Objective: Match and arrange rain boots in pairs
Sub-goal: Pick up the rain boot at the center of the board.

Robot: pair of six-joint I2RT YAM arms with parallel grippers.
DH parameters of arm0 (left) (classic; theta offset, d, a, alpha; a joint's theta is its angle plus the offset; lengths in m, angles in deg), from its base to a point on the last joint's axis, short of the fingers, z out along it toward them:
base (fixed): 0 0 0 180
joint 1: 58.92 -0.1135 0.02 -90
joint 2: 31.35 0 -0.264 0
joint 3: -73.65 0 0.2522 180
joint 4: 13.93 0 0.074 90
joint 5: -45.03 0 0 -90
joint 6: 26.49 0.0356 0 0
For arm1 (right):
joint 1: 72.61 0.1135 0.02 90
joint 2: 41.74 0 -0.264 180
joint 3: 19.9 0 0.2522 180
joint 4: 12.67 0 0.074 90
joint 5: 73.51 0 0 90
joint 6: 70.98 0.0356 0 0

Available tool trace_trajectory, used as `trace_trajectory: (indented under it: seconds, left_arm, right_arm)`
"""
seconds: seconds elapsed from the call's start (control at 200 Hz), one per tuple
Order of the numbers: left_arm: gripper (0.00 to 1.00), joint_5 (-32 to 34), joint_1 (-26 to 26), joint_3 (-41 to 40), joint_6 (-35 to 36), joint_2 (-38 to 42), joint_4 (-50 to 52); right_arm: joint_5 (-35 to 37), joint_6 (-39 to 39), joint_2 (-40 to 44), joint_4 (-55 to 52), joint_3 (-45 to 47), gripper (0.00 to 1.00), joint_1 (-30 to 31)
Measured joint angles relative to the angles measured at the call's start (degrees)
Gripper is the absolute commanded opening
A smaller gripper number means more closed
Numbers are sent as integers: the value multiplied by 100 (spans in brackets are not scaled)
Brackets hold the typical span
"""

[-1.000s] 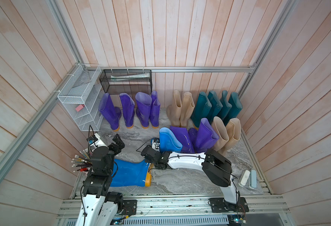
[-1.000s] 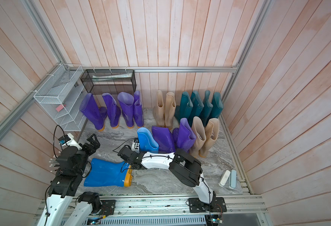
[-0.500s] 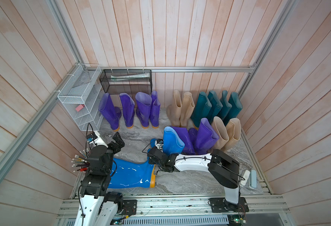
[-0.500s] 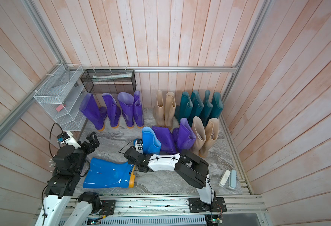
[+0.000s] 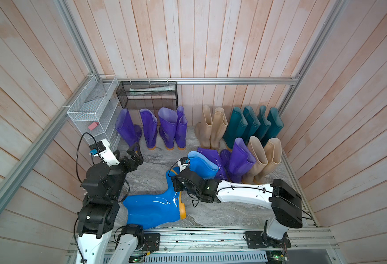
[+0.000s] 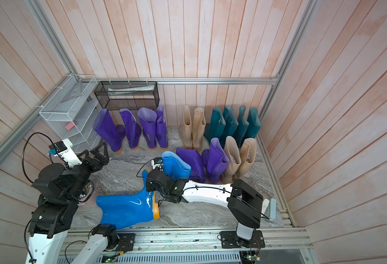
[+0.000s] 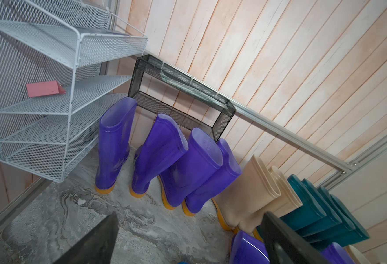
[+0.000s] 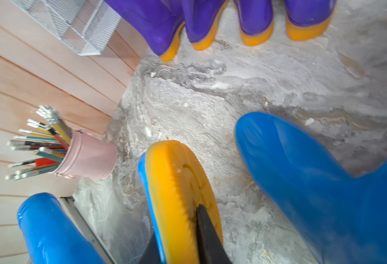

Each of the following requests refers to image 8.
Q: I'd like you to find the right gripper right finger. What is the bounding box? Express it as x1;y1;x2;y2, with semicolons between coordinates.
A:
196;205;232;264

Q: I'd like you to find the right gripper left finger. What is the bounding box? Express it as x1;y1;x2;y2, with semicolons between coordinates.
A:
138;233;161;264

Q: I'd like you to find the pink pencil cup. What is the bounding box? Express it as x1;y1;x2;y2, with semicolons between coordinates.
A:
5;105;118;180

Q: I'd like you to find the purple boot small hidden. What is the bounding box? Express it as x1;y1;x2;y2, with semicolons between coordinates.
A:
181;0;228;51

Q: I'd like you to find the white wire mesh shelf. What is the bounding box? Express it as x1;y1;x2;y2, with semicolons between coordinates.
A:
13;0;121;56

